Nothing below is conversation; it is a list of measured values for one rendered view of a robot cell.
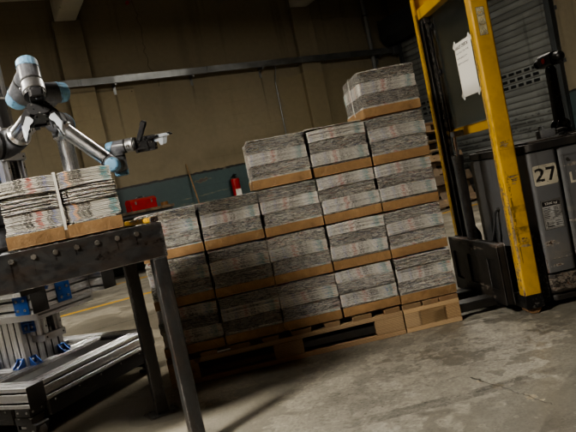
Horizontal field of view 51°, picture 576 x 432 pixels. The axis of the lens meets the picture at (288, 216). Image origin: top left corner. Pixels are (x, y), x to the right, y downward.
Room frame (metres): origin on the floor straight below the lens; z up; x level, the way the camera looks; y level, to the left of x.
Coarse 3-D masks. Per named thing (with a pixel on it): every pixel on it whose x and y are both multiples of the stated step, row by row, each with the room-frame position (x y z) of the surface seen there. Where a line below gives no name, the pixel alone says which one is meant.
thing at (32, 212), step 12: (24, 180) 2.00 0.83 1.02; (36, 180) 2.02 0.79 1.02; (0, 192) 1.99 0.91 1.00; (12, 192) 1.99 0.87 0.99; (24, 192) 2.00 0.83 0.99; (36, 192) 2.01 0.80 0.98; (0, 204) 1.98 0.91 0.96; (12, 204) 1.99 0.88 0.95; (24, 204) 2.00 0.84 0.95; (36, 204) 2.02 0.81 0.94; (48, 204) 2.03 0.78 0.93; (12, 216) 1.99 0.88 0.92; (24, 216) 2.03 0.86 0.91; (36, 216) 2.02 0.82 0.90; (48, 216) 2.03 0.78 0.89; (12, 228) 1.99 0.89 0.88; (24, 228) 2.00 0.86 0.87; (36, 228) 2.01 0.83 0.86; (48, 228) 2.02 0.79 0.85
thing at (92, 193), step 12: (84, 168) 2.07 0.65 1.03; (96, 168) 2.09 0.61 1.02; (108, 168) 2.10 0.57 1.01; (72, 180) 2.06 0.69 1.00; (84, 180) 2.07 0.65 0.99; (96, 180) 2.08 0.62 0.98; (108, 180) 2.10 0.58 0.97; (72, 192) 2.06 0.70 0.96; (84, 192) 2.07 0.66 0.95; (96, 192) 2.08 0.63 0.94; (108, 192) 2.10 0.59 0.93; (72, 204) 2.06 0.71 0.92; (84, 204) 2.08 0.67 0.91; (96, 204) 2.08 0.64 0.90; (108, 204) 2.10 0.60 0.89; (84, 216) 2.07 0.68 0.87; (96, 216) 2.10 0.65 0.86; (108, 216) 2.09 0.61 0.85
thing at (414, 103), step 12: (372, 108) 2.92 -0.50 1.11; (384, 108) 2.93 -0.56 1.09; (396, 108) 2.93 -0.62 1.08; (408, 108) 2.94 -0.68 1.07; (348, 120) 3.27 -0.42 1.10; (384, 156) 2.92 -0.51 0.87; (396, 156) 2.93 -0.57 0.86; (408, 156) 2.94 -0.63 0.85; (384, 204) 2.92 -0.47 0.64; (396, 204) 2.92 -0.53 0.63; (408, 204) 2.93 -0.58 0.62; (432, 240) 2.94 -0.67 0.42; (444, 240) 2.94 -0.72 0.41; (396, 252) 2.92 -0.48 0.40; (408, 252) 2.93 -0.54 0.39; (444, 288) 2.94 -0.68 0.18; (456, 288) 2.95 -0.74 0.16; (408, 300) 2.92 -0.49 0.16
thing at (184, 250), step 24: (336, 216) 2.90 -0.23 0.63; (360, 216) 2.91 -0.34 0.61; (216, 240) 2.84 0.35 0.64; (240, 240) 2.85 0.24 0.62; (336, 264) 2.89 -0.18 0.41; (360, 264) 2.90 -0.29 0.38; (240, 288) 2.85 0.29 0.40; (336, 312) 2.89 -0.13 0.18; (360, 312) 2.90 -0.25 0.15; (240, 336) 2.84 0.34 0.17
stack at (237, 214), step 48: (288, 192) 2.88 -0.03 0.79; (336, 192) 2.91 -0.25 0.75; (192, 240) 2.83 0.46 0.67; (288, 240) 2.88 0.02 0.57; (336, 240) 2.90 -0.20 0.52; (384, 240) 2.91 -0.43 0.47; (192, 288) 2.83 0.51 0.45; (288, 288) 2.87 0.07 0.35; (336, 288) 2.89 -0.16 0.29; (384, 288) 2.92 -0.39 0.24; (192, 336) 2.83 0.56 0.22; (288, 336) 2.88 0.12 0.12; (384, 336) 2.91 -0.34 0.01
